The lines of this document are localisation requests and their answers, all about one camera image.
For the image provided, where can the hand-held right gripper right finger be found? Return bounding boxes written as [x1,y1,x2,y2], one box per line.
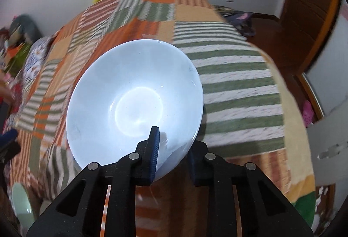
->
[189,141,316,237]

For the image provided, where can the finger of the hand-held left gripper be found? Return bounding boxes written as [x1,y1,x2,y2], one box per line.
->
[0,128,21,165]

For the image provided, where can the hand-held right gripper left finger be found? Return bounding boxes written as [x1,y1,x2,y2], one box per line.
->
[26,126,161,237]

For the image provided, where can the green bowl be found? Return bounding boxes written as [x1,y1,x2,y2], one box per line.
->
[11,182,33,230]

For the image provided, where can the white bowl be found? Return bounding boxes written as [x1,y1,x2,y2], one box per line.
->
[66,39,204,182]

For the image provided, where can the green box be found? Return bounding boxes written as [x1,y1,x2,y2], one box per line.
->
[5,44,31,75]

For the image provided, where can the striped patchwork blanket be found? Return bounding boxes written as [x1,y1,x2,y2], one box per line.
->
[5,0,316,237]

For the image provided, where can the blue floral pillow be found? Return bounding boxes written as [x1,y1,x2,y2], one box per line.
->
[23,36,55,85]

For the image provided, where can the grey plush toy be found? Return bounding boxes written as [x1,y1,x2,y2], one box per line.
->
[11,15,42,40]

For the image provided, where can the pink item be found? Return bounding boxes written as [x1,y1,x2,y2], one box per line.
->
[301,101,314,127]

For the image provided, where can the grey panel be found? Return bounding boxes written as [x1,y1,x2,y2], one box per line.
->
[307,107,348,186]

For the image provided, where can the dark cloth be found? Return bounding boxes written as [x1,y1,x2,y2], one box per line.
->
[215,5,256,37]

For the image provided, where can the wooden door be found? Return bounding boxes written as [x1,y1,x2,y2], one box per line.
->
[280,0,342,75]

